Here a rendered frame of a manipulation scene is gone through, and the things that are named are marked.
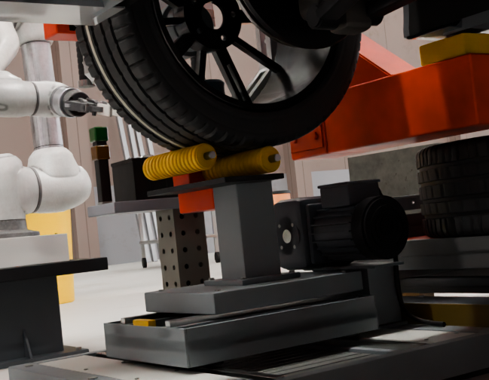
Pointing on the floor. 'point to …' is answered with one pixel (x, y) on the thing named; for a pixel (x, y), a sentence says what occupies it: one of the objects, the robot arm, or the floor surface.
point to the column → (182, 248)
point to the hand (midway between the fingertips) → (109, 109)
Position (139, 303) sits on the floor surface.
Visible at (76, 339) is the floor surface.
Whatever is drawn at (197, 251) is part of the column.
